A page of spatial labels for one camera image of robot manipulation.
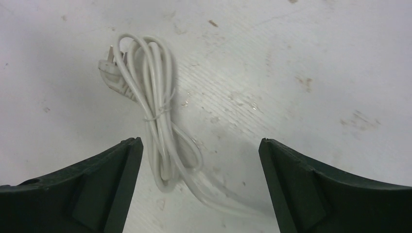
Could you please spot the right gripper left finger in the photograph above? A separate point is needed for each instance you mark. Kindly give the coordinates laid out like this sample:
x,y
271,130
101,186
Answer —
x,y
90,196

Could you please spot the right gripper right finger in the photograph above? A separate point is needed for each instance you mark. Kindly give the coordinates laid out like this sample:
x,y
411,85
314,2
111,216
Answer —
x,y
309,196

